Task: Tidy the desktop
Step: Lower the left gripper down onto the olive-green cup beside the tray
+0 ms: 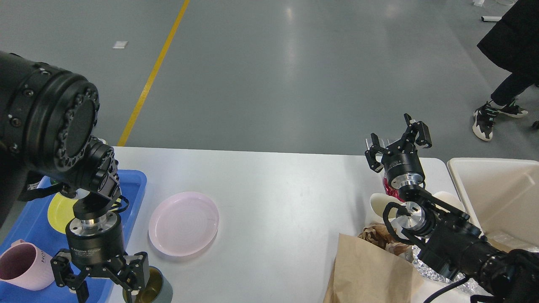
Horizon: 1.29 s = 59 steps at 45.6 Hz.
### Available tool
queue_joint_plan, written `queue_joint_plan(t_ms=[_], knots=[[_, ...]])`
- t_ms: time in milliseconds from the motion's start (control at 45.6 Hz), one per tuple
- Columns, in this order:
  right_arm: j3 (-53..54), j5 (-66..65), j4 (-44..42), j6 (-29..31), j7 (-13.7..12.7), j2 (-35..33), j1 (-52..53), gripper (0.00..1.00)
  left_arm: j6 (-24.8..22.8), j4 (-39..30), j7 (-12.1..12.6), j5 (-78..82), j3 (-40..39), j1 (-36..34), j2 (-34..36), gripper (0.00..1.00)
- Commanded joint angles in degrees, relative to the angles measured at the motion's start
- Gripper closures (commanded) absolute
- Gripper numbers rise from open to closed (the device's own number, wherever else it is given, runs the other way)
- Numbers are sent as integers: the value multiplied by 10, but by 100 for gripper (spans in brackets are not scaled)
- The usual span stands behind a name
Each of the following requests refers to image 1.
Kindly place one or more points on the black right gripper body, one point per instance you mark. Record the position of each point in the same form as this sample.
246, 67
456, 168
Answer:
403, 169

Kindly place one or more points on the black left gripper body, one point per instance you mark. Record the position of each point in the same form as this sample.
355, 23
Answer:
97, 249

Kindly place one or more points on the standing person in black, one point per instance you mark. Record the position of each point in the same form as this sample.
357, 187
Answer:
513, 45

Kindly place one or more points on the blue plastic tray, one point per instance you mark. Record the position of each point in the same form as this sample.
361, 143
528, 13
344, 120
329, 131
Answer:
33, 226

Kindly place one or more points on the beige plastic bin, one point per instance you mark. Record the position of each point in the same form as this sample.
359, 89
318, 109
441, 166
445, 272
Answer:
502, 198

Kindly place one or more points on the crumpled brown paper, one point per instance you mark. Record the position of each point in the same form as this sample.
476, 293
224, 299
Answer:
378, 235

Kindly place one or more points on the dark green mug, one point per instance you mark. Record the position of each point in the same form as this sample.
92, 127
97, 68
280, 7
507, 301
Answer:
158, 289

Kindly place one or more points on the pink plastic plate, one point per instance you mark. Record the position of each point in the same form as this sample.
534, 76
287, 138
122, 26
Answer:
183, 224

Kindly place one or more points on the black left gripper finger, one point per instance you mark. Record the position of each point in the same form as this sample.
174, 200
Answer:
131, 272
65, 277

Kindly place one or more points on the white chair frame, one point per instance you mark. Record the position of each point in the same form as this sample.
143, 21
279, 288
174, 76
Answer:
490, 18

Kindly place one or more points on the red snack wrapper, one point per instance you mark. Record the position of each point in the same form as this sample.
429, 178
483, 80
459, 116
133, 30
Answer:
389, 190

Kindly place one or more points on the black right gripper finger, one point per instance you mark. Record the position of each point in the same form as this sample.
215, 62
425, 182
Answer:
416, 136
373, 149

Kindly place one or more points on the yellow plastic plate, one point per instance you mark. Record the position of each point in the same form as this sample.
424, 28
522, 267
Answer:
60, 216

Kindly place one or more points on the brown paper bag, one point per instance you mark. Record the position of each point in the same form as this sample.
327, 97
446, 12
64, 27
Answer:
365, 273

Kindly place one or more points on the white paper cup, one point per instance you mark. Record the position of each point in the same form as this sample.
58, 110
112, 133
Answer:
374, 210
450, 199

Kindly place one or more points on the pink mug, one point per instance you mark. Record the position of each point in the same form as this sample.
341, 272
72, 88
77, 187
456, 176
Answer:
25, 265

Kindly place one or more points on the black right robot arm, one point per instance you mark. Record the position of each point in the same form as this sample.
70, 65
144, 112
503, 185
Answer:
449, 243

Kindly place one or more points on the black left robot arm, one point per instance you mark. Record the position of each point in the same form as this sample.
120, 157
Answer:
47, 146

